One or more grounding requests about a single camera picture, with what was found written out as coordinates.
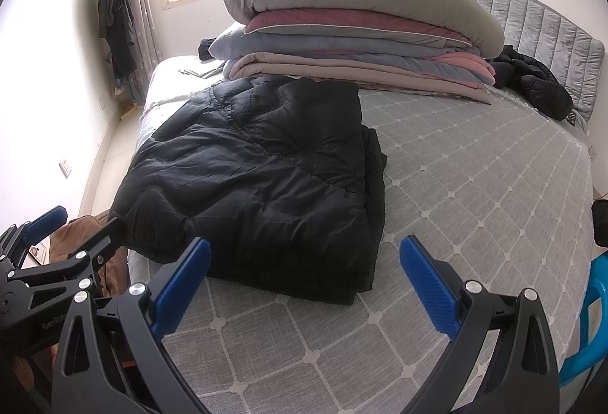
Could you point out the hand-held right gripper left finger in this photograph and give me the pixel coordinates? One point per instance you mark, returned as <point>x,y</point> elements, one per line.
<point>183,285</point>

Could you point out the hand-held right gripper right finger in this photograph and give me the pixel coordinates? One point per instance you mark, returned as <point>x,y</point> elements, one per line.
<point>430,285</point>

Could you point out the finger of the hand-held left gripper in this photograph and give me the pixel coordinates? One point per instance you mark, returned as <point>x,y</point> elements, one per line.
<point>107,243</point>
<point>45,221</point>

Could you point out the large black quilted jacket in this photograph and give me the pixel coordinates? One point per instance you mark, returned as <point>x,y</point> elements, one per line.
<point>247,186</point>

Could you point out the dark hanging clothes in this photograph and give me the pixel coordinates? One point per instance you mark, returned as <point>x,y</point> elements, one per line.
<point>114,24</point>

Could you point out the brown cloth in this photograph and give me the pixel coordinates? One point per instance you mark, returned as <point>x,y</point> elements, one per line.
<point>80,238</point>

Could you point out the small white box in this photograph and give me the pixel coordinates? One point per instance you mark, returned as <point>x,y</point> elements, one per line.
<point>37,253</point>

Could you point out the white-grey patterned bedspread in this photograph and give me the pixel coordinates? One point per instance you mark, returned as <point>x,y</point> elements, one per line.
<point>475,205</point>

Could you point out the blue plastic stool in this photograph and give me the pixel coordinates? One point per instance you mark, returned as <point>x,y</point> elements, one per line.
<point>586,333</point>

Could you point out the dark cloth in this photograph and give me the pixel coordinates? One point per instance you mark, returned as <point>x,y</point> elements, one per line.
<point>601,224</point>

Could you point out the small black cloth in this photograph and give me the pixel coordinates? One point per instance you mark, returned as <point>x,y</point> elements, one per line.
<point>205,49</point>

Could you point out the small dark patterned pouch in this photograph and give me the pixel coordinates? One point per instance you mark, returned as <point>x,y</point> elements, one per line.
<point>572,117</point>

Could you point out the pink folded blanket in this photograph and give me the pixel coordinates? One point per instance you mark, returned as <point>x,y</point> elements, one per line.
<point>460,61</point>

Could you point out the small black puffer jacket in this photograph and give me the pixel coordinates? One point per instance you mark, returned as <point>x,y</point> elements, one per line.
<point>536,86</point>

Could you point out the striped light curtain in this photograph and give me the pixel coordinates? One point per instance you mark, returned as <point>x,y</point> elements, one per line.
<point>142,15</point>

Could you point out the stack of folded blankets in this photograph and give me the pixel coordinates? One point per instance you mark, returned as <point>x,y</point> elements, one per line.
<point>332,69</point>

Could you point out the blue-grey folded blanket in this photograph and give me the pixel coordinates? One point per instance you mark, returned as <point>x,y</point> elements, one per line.
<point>285,44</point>

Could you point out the grey quilted headboard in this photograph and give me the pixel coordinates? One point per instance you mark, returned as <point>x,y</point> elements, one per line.
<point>536,24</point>

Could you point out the maroon folded blanket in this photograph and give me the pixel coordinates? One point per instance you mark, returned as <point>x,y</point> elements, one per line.
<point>323,20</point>

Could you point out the white wall socket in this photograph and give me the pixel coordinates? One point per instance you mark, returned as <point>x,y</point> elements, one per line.
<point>65,167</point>
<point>592,152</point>

